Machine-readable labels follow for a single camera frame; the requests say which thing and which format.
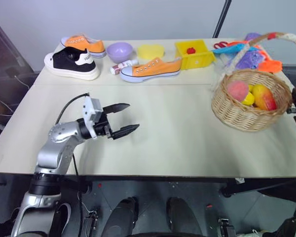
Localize red scissors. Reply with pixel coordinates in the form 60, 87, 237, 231
213, 41, 229, 50

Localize yellow plastic box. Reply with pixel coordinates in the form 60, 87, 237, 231
175, 39, 218, 71

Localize dark rounded shape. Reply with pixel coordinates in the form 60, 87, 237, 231
105, 197, 139, 237

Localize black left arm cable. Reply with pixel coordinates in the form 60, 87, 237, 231
56, 92, 91, 215

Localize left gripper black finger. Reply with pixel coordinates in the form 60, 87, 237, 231
103, 103, 131, 115
110, 123, 141, 141

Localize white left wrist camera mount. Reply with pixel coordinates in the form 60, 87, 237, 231
82, 97, 105, 140

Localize wicker basket with handle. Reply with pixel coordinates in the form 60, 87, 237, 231
211, 32, 296, 132

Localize black and white sneaker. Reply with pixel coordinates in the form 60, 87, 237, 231
43, 47, 101, 81

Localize small white pink bottle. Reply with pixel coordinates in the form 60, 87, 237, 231
110, 58, 139, 76

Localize purple plastic bowl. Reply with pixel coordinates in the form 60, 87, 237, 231
106, 42, 134, 64

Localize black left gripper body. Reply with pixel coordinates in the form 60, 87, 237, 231
92, 111, 114, 140

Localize orange canvas sneaker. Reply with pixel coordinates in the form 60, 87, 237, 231
119, 57, 183, 83
60, 34, 107, 59

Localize red yellow mango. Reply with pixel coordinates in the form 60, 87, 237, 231
252, 84, 278, 111

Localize orange cloth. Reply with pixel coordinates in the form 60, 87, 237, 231
257, 48, 284, 74

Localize blue cloth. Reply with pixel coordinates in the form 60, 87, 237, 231
210, 43, 248, 55

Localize yellow lemon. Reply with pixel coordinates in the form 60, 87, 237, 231
241, 84, 256, 108

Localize pink peach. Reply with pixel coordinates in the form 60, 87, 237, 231
227, 81, 250, 103

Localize black slanted pole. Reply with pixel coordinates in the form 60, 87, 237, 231
213, 0, 232, 39

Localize dark cabinet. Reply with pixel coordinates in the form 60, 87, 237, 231
0, 12, 41, 124

